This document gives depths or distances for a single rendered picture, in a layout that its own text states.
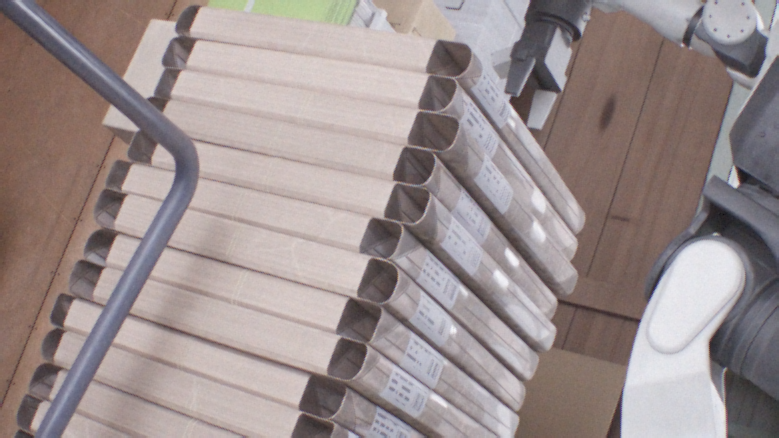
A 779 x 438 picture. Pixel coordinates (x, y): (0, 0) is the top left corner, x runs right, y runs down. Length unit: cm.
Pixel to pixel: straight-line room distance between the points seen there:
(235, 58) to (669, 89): 147
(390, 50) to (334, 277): 27
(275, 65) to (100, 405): 44
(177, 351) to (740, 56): 87
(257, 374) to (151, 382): 13
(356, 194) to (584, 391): 120
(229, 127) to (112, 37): 211
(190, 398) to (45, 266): 200
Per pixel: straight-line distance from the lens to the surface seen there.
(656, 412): 144
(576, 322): 266
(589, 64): 290
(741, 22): 180
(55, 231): 338
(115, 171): 158
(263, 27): 153
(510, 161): 153
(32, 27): 111
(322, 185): 139
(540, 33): 182
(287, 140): 143
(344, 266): 134
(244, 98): 149
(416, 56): 142
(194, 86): 154
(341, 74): 145
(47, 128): 355
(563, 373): 250
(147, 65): 214
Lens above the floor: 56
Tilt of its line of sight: 15 degrees up
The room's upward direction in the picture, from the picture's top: 21 degrees clockwise
